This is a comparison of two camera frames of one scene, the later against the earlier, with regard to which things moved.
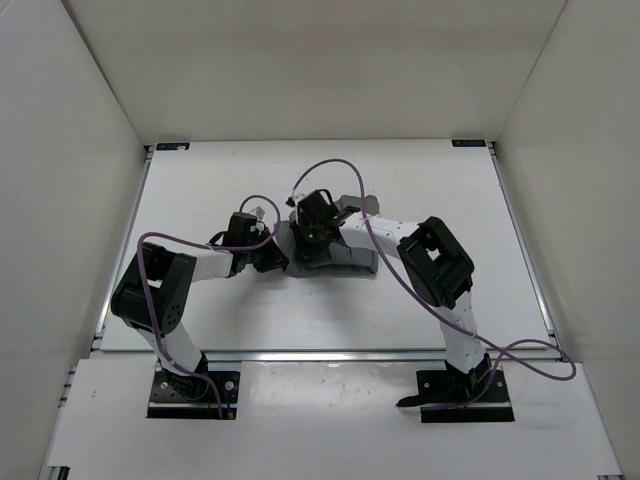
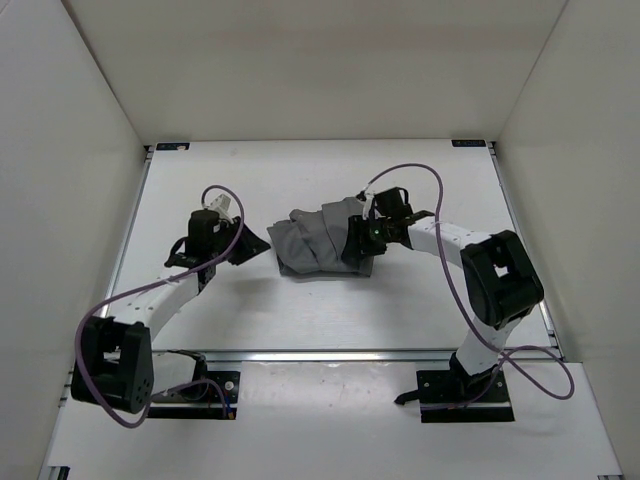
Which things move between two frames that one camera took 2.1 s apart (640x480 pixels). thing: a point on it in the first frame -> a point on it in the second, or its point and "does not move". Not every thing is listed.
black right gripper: [306, 252] -> [357, 246]
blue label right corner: [468, 143] does not move
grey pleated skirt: [340, 257] does not move
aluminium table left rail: [97, 340] does not move
